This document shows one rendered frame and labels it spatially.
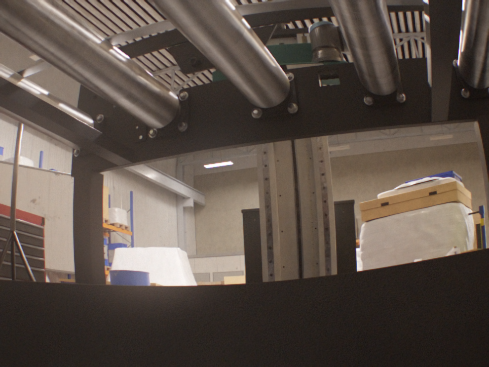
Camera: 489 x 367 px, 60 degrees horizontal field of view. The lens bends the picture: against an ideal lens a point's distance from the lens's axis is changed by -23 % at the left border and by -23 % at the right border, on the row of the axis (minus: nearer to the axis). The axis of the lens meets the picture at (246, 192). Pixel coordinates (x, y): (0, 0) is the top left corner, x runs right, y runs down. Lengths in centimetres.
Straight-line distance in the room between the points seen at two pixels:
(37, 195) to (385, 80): 511
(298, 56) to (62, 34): 185
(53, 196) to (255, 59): 507
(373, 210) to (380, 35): 389
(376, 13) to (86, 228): 103
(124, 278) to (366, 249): 321
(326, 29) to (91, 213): 155
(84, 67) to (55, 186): 503
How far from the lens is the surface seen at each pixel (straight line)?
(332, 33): 252
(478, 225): 469
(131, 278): 656
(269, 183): 245
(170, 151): 141
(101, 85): 111
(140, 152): 146
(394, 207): 468
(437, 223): 442
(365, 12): 87
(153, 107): 127
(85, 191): 152
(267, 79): 115
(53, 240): 589
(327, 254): 238
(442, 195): 451
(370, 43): 98
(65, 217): 602
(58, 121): 117
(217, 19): 90
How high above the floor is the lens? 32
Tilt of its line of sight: 13 degrees up
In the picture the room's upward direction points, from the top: 3 degrees counter-clockwise
